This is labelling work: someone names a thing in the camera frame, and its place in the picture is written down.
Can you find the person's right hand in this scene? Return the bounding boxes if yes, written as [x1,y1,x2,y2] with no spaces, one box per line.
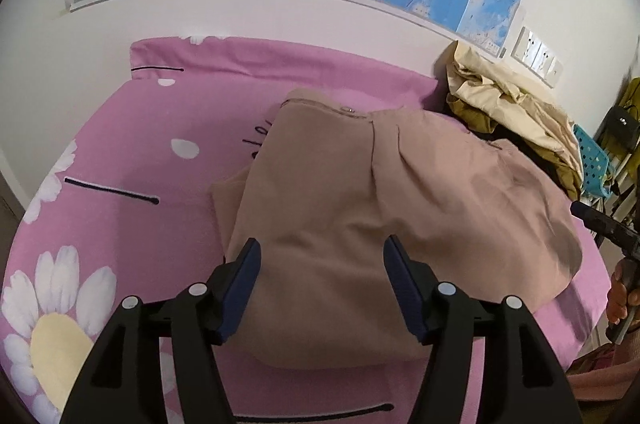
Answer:
[605,256,634,325]

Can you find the olive cloth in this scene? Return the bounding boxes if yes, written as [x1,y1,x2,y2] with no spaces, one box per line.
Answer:
[446,95,584,203]

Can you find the black bag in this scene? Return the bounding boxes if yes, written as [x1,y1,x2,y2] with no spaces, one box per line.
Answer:
[606,104,640,136]

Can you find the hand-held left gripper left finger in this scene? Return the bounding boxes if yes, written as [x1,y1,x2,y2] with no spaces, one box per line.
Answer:
[60,237,262,424]

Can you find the person's olive pants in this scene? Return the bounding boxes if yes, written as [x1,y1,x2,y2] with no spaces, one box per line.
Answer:
[575,396,640,424]

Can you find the pile of beige olive clothes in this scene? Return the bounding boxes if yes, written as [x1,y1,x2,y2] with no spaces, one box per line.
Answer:
[444,40,584,178]

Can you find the white wall switch panel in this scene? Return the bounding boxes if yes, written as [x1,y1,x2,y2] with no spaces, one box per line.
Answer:
[510,25,566,88]

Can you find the pink floral bedsheet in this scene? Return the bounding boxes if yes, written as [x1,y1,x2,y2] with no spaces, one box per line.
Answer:
[0,35,614,424]

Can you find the tan zip jacket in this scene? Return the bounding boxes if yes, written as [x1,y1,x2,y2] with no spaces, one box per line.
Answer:
[210,88,584,371]

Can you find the hanging yellow-green clothes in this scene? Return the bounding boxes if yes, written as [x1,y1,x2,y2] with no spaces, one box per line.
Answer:
[595,75,640,226]

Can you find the person's right forearm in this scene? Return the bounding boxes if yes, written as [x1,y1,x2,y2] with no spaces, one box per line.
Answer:
[567,349,640,401]

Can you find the teal perforated plastic basket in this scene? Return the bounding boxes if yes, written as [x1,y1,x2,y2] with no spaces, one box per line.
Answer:
[571,124,618,208]

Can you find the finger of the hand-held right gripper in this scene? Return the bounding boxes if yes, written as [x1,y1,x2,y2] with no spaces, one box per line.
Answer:
[570,200,638,251]

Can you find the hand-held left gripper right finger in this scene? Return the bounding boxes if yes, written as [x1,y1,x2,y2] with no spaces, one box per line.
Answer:
[383,234,584,424]

